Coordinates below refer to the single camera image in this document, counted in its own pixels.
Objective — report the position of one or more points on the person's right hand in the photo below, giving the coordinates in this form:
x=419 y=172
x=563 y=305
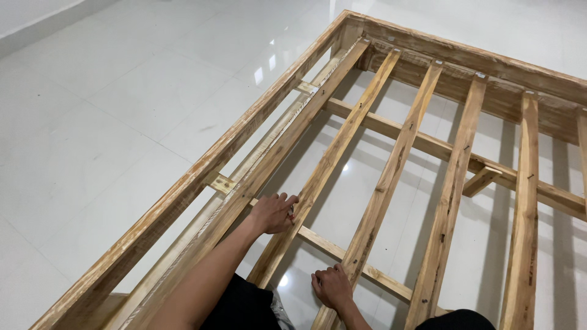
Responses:
x=334 y=288

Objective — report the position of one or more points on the person's left hand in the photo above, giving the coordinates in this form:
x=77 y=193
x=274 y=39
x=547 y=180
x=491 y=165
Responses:
x=271 y=214

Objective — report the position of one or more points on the person's left fingers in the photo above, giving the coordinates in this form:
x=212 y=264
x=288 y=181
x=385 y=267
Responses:
x=285 y=201

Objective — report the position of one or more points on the long wooden bed slat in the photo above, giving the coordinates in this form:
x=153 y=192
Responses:
x=454 y=183
x=348 y=123
x=525 y=192
x=394 y=160
x=583 y=146

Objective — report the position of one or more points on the person's black shorts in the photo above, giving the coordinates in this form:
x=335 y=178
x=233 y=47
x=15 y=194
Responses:
x=243 y=305

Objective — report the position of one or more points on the clear plastic bag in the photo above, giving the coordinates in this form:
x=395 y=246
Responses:
x=282 y=314

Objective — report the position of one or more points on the wooden cross beam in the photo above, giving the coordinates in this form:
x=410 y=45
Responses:
x=431 y=144
x=380 y=275

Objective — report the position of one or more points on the short wooden support block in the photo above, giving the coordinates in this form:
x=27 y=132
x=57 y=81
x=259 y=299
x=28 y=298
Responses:
x=481 y=181

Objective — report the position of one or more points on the wooden slat beside frame rail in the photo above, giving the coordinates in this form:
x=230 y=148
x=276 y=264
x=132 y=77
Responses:
x=293 y=123

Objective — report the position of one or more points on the whitewashed wooden bed frame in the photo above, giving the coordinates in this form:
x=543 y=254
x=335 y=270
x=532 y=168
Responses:
x=284 y=89

